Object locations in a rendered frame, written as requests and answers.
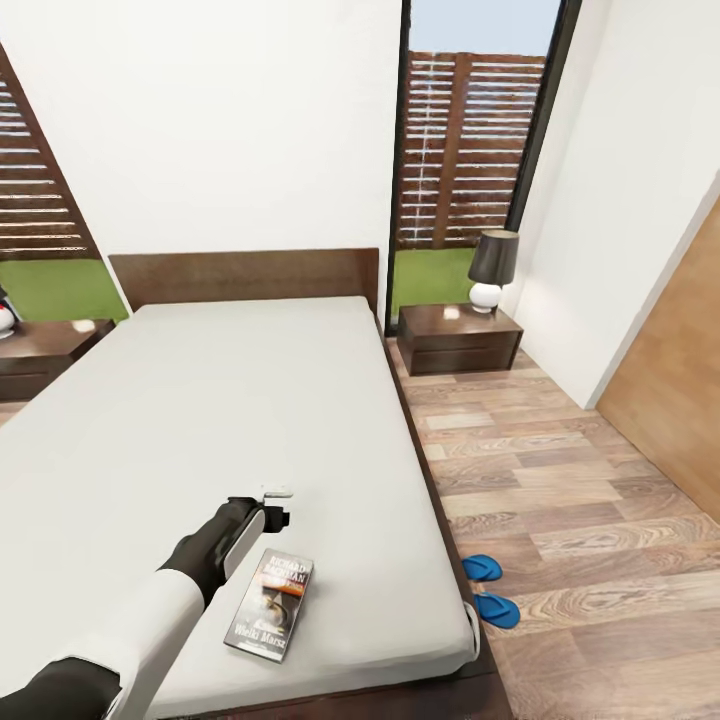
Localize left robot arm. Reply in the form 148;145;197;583
0;481;294;720

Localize hardback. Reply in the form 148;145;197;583
223;549;314;664

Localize sandal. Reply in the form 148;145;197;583
473;593;520;629
462;555;503;580

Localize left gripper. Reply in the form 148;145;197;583
256;502;290;533

